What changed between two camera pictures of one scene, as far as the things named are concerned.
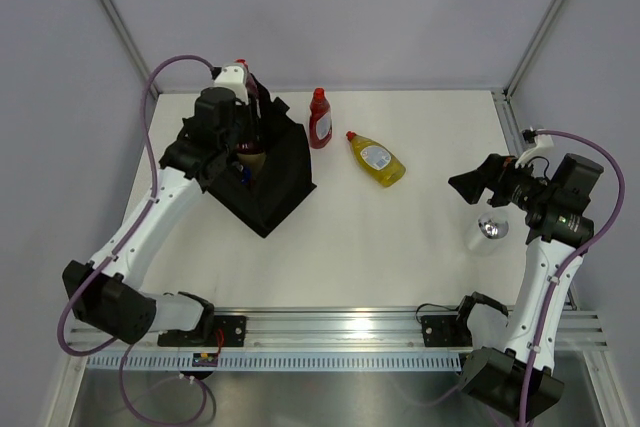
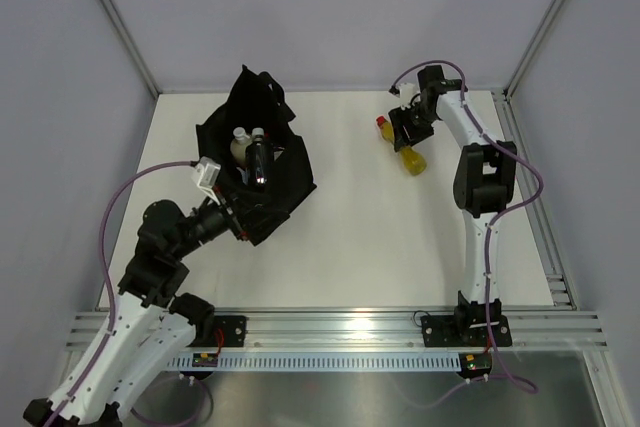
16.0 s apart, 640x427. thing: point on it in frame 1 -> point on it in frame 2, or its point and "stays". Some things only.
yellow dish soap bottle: (377, 160) -> (414, 162)
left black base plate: (234, 329) stays
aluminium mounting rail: (314, 332) stays
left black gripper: (241, 108) -> (233, 219)
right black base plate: (446, 331) stays
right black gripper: (496, 173) -> (398, 118)
